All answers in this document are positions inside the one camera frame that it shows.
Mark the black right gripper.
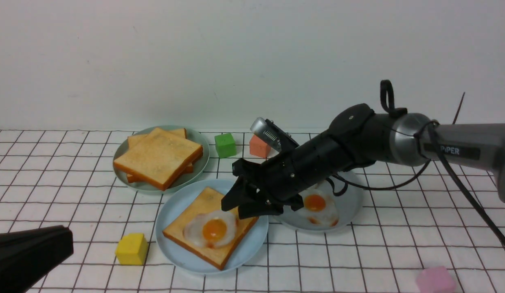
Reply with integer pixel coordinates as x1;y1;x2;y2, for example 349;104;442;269
221;135;356;219

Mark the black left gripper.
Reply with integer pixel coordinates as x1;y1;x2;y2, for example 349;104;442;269
0;225;74;293

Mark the toast slice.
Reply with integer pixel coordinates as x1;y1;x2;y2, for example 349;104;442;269
126;128;194;183
113;127;204;191
162;186;259;271

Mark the fried egg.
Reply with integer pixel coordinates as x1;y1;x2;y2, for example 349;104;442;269
296;188;339;227
182;211;238;249

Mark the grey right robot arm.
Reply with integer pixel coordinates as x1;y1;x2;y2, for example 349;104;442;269
221;104;505;219

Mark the orange foam cube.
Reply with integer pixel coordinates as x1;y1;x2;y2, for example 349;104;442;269
249;135;271;158

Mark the green foam cube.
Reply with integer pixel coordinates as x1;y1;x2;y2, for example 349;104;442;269
215;133;237;158

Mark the pale green plate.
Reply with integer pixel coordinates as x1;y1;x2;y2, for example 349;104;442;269
113;125;210;194

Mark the white checkered tablecloth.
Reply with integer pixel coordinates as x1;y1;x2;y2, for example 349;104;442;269
0;130;505;293

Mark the light blue plate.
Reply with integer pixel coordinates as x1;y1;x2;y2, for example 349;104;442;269
154;179;269;275

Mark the grey plate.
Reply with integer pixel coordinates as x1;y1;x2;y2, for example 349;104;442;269
273;171;364;232

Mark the yellow foam cube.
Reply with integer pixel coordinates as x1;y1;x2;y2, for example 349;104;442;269
115;232;149;266

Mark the pink foam cube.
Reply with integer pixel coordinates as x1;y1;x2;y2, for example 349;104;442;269
415;266;457;293

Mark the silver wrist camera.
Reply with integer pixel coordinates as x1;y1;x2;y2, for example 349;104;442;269
250;117;299;153

